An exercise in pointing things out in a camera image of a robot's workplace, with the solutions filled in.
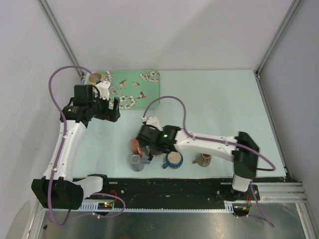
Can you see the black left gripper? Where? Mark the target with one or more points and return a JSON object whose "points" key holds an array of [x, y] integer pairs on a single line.
{"points": [[111, 115]]}

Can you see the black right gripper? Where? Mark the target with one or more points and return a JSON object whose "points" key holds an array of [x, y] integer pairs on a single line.
{"points": [[155, 151]]}

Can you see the beige round mug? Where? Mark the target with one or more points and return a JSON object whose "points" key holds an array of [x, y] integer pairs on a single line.
{"points": [[95, 78]]}

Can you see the lilac mug black handle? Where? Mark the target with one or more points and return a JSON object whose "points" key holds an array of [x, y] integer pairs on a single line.
{"points": [[150, 156]]}

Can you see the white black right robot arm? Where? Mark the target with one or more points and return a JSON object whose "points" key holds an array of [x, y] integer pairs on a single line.
{"points": [[241, 150]]}

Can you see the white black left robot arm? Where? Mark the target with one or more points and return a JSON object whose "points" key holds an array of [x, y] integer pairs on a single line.
{"points": [[74, 122]]}

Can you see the dark blue mug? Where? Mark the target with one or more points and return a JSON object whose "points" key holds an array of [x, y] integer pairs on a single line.
{"points": [[173, 160]]}

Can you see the salmon pink mug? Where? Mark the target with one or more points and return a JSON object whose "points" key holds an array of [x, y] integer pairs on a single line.
{"points": [[135, 147]]}

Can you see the grey blue small mug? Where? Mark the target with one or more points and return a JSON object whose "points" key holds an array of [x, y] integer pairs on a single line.
{"points": [[138, 163]]}

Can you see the brown striped mug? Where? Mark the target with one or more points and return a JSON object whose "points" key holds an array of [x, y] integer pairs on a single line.
{"points": [[203, 160]]}

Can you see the green floral placemat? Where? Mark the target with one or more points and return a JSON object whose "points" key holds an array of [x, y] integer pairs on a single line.
{"points": [[136, 89]]}

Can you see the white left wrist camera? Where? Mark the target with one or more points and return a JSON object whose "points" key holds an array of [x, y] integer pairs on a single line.
{"points": [[103, 90]]}

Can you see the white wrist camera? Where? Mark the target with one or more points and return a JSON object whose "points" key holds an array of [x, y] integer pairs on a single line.
{"points": [[152, 121], [103, 90]]}

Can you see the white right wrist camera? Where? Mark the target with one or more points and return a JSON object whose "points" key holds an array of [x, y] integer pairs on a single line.
{"points": [[152, 121]]}

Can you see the grey slotted cable duct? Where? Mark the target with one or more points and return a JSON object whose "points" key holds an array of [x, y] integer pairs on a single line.
{"points": [[103, 207]]}

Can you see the left aluminium frame post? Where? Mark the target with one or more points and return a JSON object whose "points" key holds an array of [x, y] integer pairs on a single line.
{"points": [[52, 20]]}

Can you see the aluminium frame post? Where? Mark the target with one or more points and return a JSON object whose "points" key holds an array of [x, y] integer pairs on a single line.
{"points": [[282, 29], [52, 20]]}

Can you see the aluminium front rail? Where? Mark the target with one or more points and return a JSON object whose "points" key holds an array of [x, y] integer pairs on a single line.
{"points": [[281, 190]]}

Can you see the right aluminium frame post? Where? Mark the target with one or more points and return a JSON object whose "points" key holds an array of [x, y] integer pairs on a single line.
{"points": [[282, 29]]}

